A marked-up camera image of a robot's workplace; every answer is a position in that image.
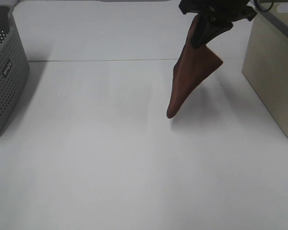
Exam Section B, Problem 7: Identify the beige storage bin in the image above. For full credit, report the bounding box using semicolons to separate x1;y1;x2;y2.
242;0;288;137

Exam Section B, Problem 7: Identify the grey perforated laundry basket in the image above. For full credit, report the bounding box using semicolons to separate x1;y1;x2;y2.
0;5;30;134

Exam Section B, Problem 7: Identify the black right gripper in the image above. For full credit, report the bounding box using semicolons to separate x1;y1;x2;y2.
179;0;257;47

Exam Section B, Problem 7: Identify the brown towel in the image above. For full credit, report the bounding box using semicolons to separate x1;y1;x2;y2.
167;15;223;119

